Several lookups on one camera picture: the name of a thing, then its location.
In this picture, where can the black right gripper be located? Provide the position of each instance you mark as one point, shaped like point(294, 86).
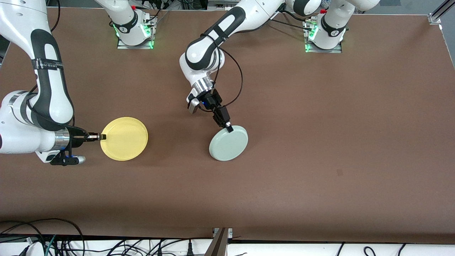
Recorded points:
point(76, 136)

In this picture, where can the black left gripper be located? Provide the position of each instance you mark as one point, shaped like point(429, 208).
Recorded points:
point(212, 101)

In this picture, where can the yellow plastic plate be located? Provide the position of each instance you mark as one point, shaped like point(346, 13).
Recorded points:
point(124, 138)

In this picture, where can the pale green plastic plate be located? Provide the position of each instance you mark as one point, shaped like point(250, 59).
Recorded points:
point(227, 145)

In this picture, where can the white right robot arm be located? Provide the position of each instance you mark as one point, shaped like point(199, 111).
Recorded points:
point(49, 99)

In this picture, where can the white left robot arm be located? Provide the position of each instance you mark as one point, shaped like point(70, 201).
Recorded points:
point(202, 57)

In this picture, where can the brown table cover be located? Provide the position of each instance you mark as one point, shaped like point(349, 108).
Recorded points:
point(320, 124)

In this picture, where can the black power plug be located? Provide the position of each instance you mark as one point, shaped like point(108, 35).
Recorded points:
point(190, 249)

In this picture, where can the white panel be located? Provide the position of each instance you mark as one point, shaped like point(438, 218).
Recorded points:
point(284, 250)

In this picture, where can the diagonal aluminium profile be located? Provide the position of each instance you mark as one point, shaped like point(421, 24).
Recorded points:
point(444, 9)

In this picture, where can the left arm wrist camera bar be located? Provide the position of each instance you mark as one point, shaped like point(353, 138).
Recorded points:
point(193, 105)

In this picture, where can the arm wrist camera bar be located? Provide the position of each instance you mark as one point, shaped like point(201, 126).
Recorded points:
point(193, 105)
point(69, 160)

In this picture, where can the right arm wrist camera bar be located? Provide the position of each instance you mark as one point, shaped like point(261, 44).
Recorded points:
point(69, 160)

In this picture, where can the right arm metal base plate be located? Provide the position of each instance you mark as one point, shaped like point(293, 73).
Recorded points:
point(122, 46)

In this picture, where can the aluminium frame rail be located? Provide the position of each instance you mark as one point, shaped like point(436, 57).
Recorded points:
point(220, 3)

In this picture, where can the aluminium profile post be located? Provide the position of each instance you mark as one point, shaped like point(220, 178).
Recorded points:
point(218, 245)

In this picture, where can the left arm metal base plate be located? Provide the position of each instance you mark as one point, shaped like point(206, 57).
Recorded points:
point(337, 51)

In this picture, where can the metal corner bracket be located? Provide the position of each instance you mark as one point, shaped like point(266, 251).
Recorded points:
point(435, 19)

